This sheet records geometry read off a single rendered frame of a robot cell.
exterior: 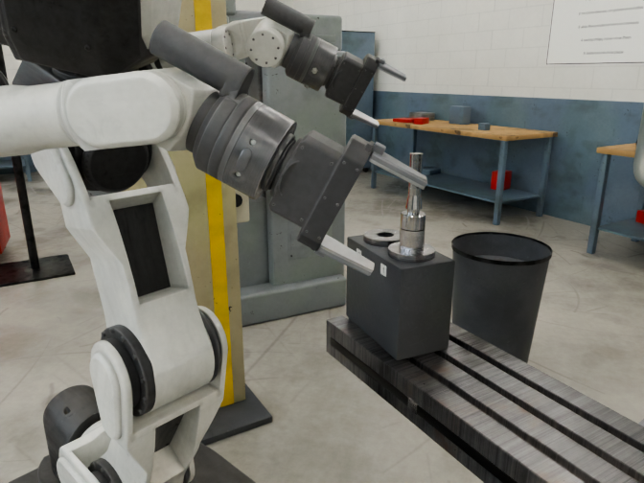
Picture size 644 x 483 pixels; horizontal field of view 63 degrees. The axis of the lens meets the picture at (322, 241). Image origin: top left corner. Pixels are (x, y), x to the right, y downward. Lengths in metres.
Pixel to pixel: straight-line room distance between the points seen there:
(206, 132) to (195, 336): 0.42
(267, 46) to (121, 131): 0.51
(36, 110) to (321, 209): 0.29
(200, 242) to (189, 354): 1.32
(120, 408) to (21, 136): 0.42
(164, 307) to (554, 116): 5.46
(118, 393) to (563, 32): 5.63
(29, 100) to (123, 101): 0.12
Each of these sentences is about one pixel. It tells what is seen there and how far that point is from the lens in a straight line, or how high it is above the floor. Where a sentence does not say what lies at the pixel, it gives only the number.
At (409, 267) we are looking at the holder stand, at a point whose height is 1.10.
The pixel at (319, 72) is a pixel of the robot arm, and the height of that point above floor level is 1.44.
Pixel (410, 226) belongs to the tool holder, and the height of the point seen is 1.16.
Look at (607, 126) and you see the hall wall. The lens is 5.71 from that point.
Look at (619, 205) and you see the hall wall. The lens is 5.69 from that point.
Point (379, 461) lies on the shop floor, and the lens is 2.23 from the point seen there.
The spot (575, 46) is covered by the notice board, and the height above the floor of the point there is 1.69.
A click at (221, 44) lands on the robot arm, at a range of 1.04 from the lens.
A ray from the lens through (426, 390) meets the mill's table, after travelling 0.96.
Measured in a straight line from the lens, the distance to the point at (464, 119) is 6.42.
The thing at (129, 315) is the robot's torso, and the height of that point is 1.10.
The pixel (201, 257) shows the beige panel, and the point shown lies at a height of 0.74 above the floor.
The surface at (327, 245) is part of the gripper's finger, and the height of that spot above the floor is 1.27.
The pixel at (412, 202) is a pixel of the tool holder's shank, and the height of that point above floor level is 1.21.
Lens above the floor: 1.43
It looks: 18 degrees down
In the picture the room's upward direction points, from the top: straight up
